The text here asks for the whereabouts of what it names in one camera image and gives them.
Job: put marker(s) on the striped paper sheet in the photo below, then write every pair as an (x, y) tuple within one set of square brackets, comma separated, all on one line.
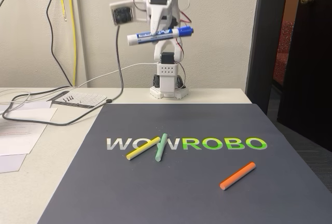
[(85, 98)]

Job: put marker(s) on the white printed paper sheet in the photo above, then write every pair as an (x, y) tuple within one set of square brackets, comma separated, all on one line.
[(23, 136)]

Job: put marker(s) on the green chalk stick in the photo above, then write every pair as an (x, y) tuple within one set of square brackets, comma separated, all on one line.
[(160, 147)]

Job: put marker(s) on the dark door frame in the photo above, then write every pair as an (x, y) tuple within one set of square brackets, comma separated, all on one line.
[(264, 40)]

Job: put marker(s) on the orange chalk stick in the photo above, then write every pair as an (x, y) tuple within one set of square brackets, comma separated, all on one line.
[(237, 176)]

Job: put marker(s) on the white gripper camera module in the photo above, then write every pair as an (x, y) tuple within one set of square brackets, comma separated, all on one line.
[(122, 12)]

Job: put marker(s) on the blue Expo marker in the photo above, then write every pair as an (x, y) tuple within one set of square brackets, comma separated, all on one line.
[(145, 38)]

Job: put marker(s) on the dark wooden door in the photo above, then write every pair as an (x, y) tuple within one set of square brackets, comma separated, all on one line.
[(311, 53)]

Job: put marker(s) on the pale blue-white card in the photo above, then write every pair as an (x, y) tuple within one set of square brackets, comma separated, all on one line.
[(11, 163)]

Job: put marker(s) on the yellow chalk stick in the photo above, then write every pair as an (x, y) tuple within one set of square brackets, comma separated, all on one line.
[(142, 148)]

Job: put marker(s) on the small black round cap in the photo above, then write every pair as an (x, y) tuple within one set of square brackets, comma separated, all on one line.
[(109, 101)]

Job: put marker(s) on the plain white paper sheet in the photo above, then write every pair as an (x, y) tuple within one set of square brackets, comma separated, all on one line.
[(31, 105)]

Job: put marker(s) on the grey WOWROBO mat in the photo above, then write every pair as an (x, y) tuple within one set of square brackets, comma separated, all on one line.
[(181, 195)]

